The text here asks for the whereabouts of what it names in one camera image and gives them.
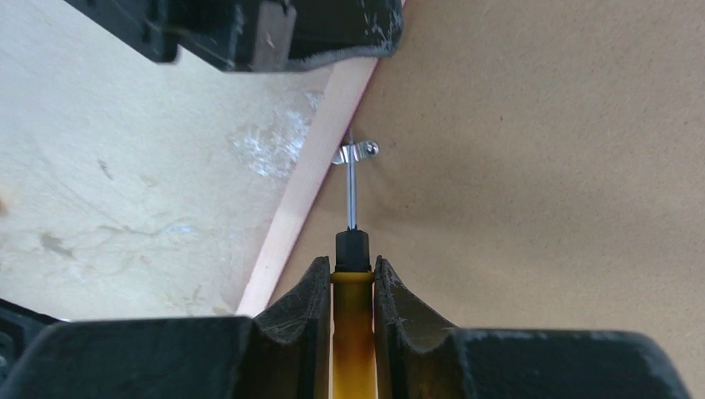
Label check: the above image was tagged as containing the yellow screwdriver small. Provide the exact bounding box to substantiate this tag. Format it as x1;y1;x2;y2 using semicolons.
331;131;377;398

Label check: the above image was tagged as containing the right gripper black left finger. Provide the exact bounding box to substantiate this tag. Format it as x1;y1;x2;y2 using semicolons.
1;257;331;398

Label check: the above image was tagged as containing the pink photo frame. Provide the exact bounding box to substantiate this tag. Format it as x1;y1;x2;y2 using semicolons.
235;0;705;381

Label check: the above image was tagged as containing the metal frame retaining clip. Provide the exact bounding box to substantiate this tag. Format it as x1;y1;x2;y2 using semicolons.
332;140;380;165

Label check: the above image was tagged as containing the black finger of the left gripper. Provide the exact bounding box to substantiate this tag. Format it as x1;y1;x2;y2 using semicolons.
232;1;404;72
67;0;179;63

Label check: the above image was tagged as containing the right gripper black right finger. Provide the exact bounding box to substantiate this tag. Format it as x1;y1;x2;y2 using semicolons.
373;258;689;398

